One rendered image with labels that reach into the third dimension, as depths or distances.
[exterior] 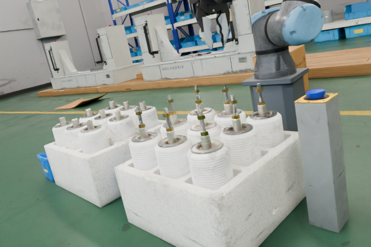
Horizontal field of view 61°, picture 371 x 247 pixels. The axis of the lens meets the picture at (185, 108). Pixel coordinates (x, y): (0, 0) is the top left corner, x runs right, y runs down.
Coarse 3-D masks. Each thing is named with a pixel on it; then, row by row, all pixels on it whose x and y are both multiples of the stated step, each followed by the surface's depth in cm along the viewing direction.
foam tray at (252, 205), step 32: (128, 160) 93; (288, 160) 81; (128, 192) 88; (160, 192) 76; (192, 192) 67; (224, 192) 64; (256, 192) 71; (288, 192) 82; (160, 224) 81; (192, 224) 70; (224, 224) 64; (256, 224) 72
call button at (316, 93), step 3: (309, 90) 70; (312, 90) 69; (315, 90) 69; (318, 90) 68; (321, 90) 68; (324, 90) 68; (306, 93) 69; (309, 93) 68; (312, 93) 68; (315, 93) 68; (318, 93) 67; (321, 93) 67; (324, 93) 68; (309, 96) 69; (312, 96) 68; (315, 96) 68; (318, 96) 68; (321, 96) 68
